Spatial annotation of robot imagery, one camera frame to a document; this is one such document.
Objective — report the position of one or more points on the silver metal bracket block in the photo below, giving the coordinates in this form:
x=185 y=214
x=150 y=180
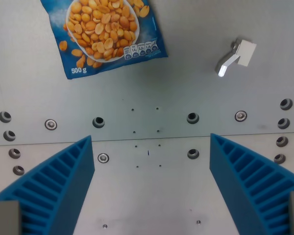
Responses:
x=237 y=55

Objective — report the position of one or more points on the silver bolt with washer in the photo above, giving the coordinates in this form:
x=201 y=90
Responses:
x=103 y=157
x=241 y=115
x=50 y=124

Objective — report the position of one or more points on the blue peanut bag 500 g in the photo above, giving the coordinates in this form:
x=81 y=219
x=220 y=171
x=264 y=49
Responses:
x=105 y=34

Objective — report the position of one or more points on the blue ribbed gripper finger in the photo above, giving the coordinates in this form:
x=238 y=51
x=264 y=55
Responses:
x=51 y=181
x=250 y=176

